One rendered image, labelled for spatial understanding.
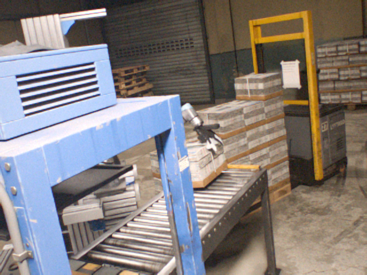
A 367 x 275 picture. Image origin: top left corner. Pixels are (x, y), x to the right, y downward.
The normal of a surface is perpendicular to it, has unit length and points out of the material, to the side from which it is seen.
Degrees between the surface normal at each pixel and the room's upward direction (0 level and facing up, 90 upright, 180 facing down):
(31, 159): 90
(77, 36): 90
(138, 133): 90
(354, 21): 90
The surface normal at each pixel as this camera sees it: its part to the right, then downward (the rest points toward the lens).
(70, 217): 0.15, 0.21
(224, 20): -0.48, 0.27
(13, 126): 0.86, -0.01
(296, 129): -0.76, 0.25
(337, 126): 0.63, 0.09
